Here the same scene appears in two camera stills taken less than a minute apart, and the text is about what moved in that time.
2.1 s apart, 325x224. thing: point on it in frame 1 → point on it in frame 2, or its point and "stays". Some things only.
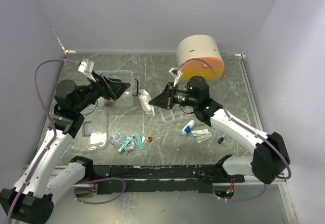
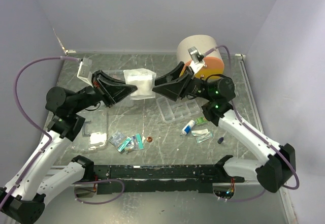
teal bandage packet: [128, 144] stays
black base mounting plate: [189, 179] stays
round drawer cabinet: [199, 55] stays
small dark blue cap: [220, 140] stays
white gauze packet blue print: [144, 97] → [143, 79]
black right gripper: [165, 100] → [172, 85]
